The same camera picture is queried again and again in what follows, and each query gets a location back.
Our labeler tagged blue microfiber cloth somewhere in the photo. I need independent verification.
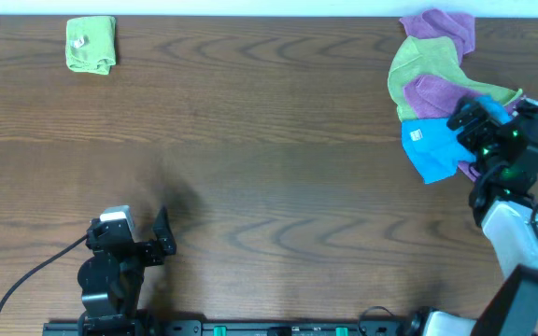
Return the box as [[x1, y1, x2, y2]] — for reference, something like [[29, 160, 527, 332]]
[[400, 95, 516, 185]]

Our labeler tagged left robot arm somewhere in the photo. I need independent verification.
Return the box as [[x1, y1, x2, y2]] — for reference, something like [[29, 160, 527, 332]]
[[78, 205, 177, 335]]

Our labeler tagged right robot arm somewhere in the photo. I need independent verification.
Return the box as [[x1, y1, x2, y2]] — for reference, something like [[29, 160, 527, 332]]
[[400, 96, 538, 335]]

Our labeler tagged large purple cloth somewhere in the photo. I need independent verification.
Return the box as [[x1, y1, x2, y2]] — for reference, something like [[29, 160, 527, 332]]
[[403, 74, 537, 183]]

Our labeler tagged crumpled green cloth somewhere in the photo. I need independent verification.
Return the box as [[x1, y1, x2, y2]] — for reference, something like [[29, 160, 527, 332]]
[[387, 36, 523, 121]]

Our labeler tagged upper purple cloth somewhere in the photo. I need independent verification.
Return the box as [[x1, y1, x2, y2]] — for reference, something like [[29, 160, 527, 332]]
[[399, 8, 476, 61]]

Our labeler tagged folded green cloth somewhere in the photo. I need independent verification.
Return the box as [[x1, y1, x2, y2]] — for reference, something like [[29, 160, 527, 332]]
[[65, 16, 116, 76]]

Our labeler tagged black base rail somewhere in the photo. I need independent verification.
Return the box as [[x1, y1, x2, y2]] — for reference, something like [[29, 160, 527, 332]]
[[42, 318, 422, 336]]

